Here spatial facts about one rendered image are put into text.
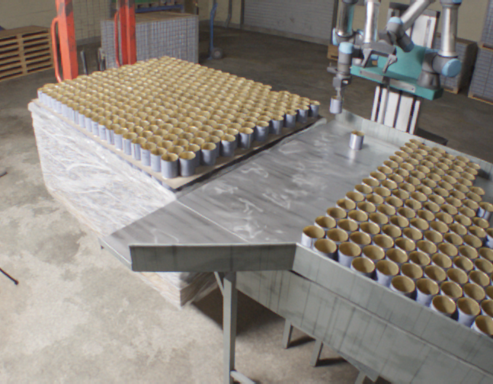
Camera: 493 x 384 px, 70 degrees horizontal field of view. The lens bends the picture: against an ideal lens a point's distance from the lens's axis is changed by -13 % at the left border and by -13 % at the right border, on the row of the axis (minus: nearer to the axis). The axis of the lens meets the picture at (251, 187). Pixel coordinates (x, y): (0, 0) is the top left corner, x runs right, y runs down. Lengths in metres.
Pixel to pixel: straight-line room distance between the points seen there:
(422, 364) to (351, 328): 0.25
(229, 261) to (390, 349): 0.55
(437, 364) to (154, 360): 1.56
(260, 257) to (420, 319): 0.49
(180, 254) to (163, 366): 1.21
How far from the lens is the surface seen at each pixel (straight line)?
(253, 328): 2.43
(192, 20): 7.54
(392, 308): 1.11
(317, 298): 1.27
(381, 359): 1.30
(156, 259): 1.17
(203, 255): 1.15
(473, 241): 1.45
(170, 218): 1.40
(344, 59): 2.12
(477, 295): 1.25
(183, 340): 2.37
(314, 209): 1.49
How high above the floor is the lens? 1.89
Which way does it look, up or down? 31 degrees down
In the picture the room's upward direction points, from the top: 3 degrees clockwise
